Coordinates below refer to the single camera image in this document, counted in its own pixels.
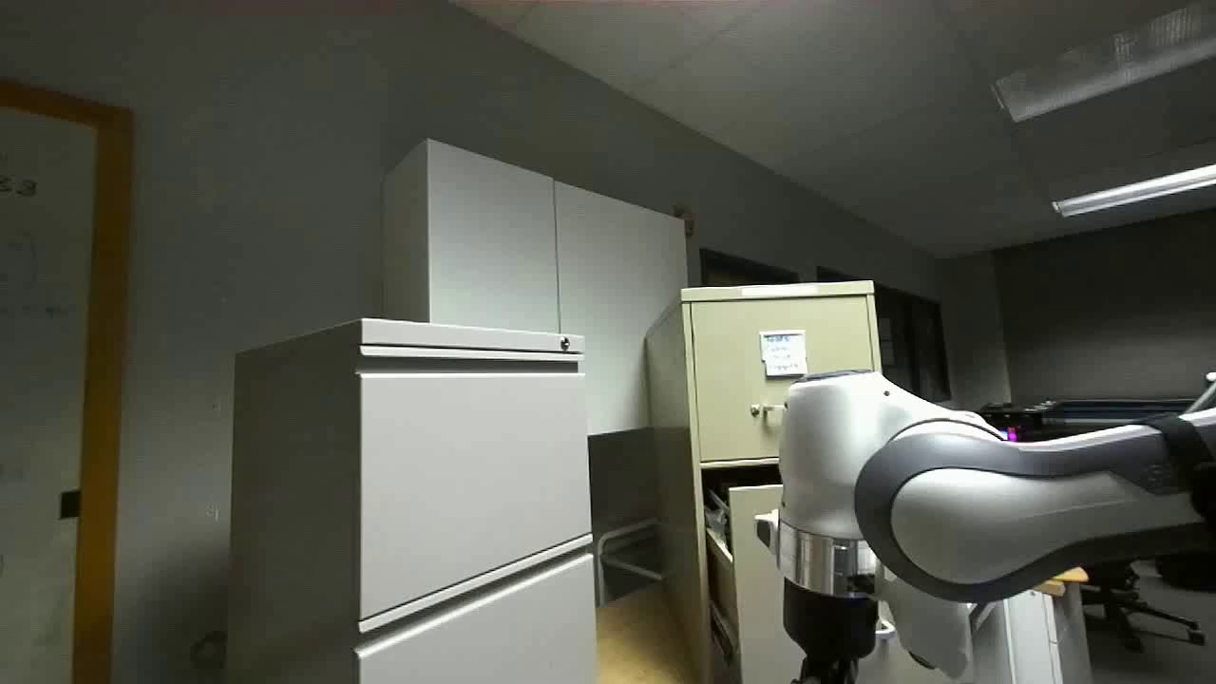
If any metal table frame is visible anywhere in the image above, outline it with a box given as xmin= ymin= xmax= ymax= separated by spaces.
xmin=585 ymin=426 xmax=673 ymax=602

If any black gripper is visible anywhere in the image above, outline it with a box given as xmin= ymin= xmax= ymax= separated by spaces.
xmin=777 ymin=576 xmax=880 ymax=684

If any grey lateral file cabinet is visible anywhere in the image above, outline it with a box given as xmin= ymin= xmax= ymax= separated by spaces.
xmin=225 ymin=315 xmax=600 ymax=684

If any tall white storage cabinet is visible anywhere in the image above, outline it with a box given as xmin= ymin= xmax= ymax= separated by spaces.
xmin=379 ymin=132 xmax=694 ymax=441

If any whiteboard with wooden frame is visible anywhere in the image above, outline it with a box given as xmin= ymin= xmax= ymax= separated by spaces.
xmin=0 ymin=76 xmax=135 ymax=684

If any white paper label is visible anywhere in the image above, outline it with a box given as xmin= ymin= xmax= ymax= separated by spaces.
xmin=757 ymin=328 xmax=811 ymax=380

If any beige metal file cabinet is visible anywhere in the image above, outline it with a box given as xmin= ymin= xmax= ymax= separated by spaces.
xmin=640 ymin=276 xmax=884 ymax=684

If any black office chair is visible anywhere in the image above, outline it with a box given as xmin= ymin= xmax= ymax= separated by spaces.
xmin=1082 ymin=557 xmax=1208 ymax=654

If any beige cabinet drawer with label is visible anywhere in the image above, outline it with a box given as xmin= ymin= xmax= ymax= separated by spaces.
xmin=689 ymin=293 xmax=880 ymax=469

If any unlit ceiling light panel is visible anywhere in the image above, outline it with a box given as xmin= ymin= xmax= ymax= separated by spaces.
xmin=990 ymin=0 xmax=1216 ymax=127

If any long fluorescent ceiling light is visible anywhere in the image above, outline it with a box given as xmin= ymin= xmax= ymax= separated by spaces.
xmin=1047 ymin=160 xmax=1216 ymax=224

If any dark office desk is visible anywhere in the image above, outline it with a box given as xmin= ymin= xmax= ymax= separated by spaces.
xmin=979 ymin=396 xmax=1216 ymax=443

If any white cabinet door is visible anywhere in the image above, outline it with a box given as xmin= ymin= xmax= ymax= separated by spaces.
xmin=701 ymin=480 xmax=808 ymax=684

